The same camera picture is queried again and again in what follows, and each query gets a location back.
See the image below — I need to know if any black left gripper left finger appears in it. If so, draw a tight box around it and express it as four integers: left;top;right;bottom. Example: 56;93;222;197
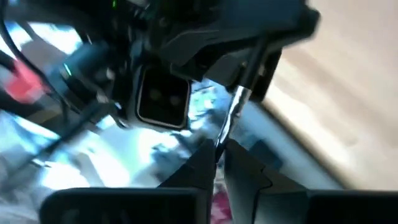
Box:
39;138;218;224

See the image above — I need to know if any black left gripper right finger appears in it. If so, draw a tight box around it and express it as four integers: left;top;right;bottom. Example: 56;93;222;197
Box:
223;139;398;224

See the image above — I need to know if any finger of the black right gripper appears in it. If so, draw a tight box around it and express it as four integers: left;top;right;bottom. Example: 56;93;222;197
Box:
249;49;282;102
203;38;262;91

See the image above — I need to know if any long black silver-ferrule makeup brush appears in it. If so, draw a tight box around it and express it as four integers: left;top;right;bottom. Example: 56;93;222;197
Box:
213;36;269;163

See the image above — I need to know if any pink patterned container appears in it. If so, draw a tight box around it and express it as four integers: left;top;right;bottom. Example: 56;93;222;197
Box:
211;180;233;224

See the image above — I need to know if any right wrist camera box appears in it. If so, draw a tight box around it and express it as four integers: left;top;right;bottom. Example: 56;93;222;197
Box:
134;65;192;131

